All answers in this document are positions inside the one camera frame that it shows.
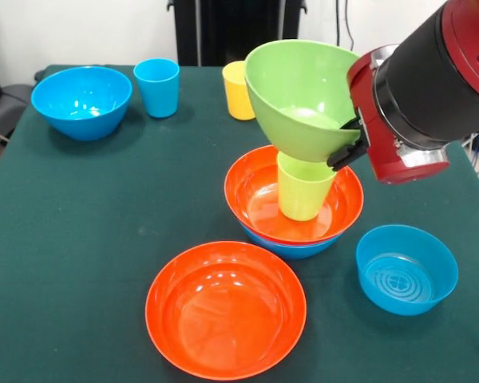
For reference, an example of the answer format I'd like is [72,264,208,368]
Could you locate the large blue bowl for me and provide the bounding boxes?
[30,65,133,141]
[239,223,344,261]

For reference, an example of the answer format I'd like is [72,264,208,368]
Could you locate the lime green cup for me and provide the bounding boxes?
[277,152,338,222]

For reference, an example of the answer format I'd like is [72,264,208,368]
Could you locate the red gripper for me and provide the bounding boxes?
[326,43,452,185]

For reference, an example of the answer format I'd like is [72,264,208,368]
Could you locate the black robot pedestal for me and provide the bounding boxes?
[167,0,308,68]

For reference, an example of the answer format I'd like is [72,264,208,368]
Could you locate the green bowl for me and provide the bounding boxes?
[243,38,362,164]

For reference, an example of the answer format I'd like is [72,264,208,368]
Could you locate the small blue bowl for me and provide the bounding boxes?
[355,224,460,317]

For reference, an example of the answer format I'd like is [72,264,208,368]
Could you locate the yellow cup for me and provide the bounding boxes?
[222,61,257,121]

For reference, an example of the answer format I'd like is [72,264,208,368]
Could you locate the black office chair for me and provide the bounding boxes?
[0,82,36,139]

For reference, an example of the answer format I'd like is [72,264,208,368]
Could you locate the light blue cup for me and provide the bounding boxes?
[133,58,180,119]

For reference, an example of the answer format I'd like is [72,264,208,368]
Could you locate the orange bowl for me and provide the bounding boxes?
[144,240,308,380]
[224,144,365,246]

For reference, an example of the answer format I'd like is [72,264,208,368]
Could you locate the dark green tablecloth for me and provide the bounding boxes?
[0,65,479,383]

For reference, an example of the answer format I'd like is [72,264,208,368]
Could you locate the black wall cables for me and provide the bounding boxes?
[329,0,355,55]

